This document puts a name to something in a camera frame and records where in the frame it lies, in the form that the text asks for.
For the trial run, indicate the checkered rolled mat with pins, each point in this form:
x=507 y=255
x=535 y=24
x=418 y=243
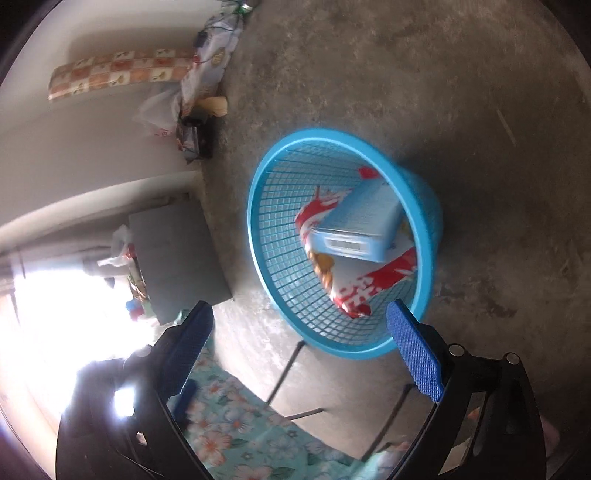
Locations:
x=115 y=71

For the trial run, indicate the black metal table frame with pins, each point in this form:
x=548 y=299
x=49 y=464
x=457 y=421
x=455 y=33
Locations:
x=287 y=369

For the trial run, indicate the light blue cardboard box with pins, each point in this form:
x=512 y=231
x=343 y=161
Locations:
x=364 y=217

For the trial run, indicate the grey cabinet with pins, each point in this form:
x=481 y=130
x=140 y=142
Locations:
x=180 y=258

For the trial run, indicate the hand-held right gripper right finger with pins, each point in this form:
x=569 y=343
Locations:
x=415 y=355

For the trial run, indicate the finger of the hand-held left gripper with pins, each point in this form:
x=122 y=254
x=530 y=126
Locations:
x=186 y=399

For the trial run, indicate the large white plastic bag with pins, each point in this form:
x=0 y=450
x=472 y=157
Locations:
x=154 y=113

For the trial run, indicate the blue mesh plastic basket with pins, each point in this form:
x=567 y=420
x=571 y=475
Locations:
x=277 y=258

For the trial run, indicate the cardboard piece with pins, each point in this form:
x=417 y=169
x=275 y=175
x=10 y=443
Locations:
x=216 y=106

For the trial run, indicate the black box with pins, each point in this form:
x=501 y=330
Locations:
x=198 y=138

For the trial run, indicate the small white plastic bag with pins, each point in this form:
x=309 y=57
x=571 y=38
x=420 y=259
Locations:
x=120 y=244

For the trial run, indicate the green can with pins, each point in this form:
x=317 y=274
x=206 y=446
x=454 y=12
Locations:
x=244 y=5

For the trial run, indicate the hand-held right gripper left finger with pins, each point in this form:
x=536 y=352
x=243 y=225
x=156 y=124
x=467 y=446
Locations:
x=189 y=350

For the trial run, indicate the floral teal cloth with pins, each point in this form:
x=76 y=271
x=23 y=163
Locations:
x=240 y=438

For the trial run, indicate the red and white snack bag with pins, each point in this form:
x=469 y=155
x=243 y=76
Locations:
x=369 y=284

